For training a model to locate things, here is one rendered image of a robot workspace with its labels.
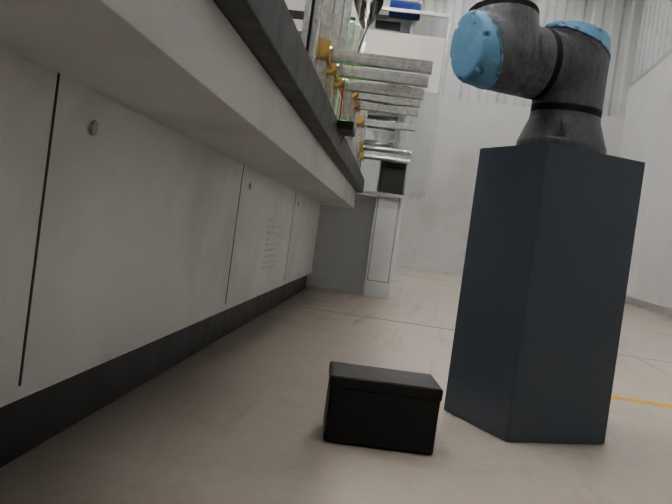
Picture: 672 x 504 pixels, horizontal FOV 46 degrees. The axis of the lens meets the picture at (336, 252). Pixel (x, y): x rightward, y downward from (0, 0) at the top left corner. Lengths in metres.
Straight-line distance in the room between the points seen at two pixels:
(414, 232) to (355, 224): 6.16
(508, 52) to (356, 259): 3.43
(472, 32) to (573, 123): 0.28
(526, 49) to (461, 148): 9.51
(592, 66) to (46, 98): 1.13
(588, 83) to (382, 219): 3.19
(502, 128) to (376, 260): 6.61
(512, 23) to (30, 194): 1.03
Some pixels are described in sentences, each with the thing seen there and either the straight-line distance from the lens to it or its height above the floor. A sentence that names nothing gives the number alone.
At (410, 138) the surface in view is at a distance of 4.86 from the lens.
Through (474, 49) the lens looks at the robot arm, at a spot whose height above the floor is 0.77.
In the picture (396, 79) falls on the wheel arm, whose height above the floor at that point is 0.83.
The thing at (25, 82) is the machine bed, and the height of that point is 0.49.
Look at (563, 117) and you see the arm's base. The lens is 1.74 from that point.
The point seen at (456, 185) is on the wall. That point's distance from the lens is 11.13.
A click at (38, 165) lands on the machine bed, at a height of 0.40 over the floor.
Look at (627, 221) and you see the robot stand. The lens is 1.76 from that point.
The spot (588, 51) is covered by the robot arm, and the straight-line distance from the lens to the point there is 1.78.
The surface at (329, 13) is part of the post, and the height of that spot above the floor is 0.92.
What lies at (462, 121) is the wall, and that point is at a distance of 11.23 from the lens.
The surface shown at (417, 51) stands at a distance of 4.95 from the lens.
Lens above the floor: 0.37
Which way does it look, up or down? 1 degrees down
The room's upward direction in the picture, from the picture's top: 8 degrees clockwise
